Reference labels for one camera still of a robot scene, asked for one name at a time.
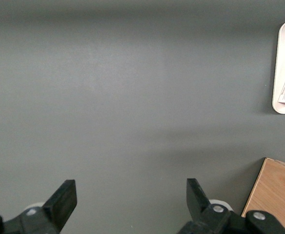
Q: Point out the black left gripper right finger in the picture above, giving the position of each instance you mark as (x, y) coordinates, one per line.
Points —
(198, 207)

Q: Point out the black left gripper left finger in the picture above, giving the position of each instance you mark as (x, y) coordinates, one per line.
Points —
(59, 204)

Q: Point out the wooden two-drawer cabinet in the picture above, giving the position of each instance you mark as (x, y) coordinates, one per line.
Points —
(274, 190)

